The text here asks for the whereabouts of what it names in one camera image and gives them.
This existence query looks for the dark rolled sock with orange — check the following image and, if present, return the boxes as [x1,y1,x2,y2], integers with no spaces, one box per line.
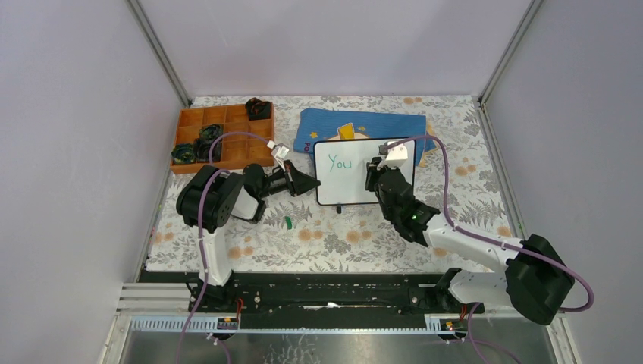
[244,98,272,121]

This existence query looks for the dark rolled sock with green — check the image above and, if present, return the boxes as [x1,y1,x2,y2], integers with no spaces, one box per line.
[199,124,223,143]

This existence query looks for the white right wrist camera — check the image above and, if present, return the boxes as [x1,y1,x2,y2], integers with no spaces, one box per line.
[377,141,409,170]

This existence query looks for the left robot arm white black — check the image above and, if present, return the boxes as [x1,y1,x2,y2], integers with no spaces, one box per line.
[176,160,321,312]

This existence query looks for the black rolled sock middle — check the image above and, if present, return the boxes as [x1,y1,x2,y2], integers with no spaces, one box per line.
[193,138,222,163]

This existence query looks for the wooden compartment tray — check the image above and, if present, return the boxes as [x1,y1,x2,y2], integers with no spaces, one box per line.
[170,104,275,174]

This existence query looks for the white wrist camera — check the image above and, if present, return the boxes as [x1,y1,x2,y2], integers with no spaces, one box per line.
[377,141,409,170]
[266,140,290,169]

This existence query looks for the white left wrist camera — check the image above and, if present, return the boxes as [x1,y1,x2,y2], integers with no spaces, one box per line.
[266,140,290,169]

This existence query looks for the aluminium frame post left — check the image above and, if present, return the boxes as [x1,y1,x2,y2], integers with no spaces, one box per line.
[125,0,191,283]

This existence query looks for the aluminium frame post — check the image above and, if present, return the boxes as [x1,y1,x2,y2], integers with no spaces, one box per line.
[475,0,545,239]
[125,0,191,283]

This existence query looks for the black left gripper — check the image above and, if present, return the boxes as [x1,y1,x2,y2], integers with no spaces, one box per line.
[257,159,320,199]

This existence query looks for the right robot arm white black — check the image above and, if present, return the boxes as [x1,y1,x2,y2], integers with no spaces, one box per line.
[365,157,576,325]

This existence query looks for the slotted grey cable duct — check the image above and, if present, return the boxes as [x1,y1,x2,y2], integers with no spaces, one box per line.
[130,315,466,334]

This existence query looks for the blue cartoon print cloth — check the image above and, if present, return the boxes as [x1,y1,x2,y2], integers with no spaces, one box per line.
[293,108,434,154]

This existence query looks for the white board with black frame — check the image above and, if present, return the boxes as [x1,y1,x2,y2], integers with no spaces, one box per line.
[313,138,416,213]

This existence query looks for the blue green rolled sock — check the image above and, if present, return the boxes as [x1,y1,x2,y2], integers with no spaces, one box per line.
[171,143,196,165]

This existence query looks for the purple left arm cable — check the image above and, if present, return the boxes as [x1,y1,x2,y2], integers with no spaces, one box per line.
[173,132,274,364]

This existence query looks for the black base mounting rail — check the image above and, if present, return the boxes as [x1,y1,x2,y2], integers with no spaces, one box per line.
[145,272,485,321]

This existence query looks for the aluminium frame post right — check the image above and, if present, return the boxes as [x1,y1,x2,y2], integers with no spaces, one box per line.
[475,0,545,239]

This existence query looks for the floral patterned tablecloth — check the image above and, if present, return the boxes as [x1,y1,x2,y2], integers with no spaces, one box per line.
[146,95,526,275]

